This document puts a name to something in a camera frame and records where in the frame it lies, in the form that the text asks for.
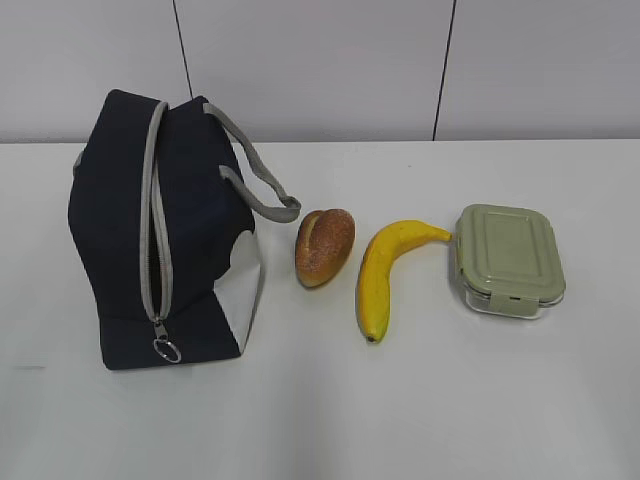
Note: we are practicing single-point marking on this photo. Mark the green lidded glass container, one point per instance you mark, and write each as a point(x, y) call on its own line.
point(507, 261)

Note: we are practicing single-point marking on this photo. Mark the yellow banana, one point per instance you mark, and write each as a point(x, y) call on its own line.
point(373, 290)

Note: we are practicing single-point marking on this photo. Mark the brown bread roll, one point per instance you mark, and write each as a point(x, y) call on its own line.
point(324, 242)

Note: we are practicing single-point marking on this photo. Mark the navy blue lunch bag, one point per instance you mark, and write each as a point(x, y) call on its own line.
point(162, 212)

